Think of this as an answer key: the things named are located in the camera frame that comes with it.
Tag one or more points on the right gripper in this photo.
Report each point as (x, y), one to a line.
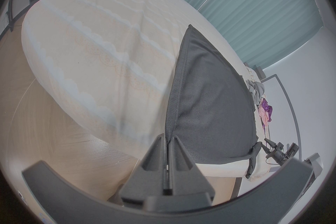
(275, 156)

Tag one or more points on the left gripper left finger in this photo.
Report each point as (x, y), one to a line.
(136, 183)

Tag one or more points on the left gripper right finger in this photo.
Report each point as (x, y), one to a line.
(196, 183)

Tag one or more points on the black T-shirt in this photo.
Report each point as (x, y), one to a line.
(210, 107)

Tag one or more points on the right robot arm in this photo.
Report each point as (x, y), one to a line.
(315, 165)

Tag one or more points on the bed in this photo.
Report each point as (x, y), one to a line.
(91, 47)

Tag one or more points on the pink garment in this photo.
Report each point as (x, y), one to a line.
(263, 116)

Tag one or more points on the purple garment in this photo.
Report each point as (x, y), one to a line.
(265, 106)

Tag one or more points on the grey garment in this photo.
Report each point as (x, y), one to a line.
(256, 90)

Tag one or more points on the white printed pillow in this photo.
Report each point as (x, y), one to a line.
(250, 74)

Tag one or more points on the grey bedside table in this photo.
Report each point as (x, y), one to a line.
(259, 70)

